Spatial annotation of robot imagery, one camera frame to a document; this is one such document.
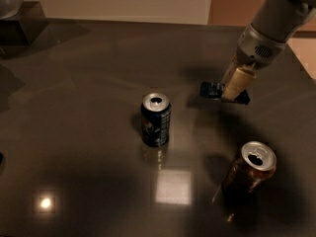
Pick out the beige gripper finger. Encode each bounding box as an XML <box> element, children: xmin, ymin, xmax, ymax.
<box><xmin>222</xmin><ymin>66</ymin><xmax>257</xmax><ymax>100</ymax></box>
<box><xmin>221</xmin><ymin>55</ymin><xmax>240</xmax><ymax>85</ymax></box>

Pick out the blue rxbar wrapper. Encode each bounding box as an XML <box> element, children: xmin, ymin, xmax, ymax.
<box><xmin>199</xmin><ymin>81</ymin><xmax>250</xmax><ymax>105</ymax></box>

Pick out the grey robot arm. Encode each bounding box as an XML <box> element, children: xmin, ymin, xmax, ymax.
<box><xmin>221</xmin><ymin>0</ymin><xmax>316</xmax><ymax>101</ymax></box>

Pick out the brown soda can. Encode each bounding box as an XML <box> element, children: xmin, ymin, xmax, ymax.
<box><xmin>221</xmin><ymin>141</ymin><xmax>277</xmax><ymax>201</ymax></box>

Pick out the blue soda can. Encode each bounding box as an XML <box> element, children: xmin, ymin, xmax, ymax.
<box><xmin>140</xmin><ymin>93</ymin><xmax>172</xmax><ymax>147</ymax></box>

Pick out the dark brown stand block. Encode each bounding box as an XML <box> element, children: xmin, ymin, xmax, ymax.
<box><xmin>0</xmin><ymin>1</ymin><xmax>47</xmax><ymax>45</ymax></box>

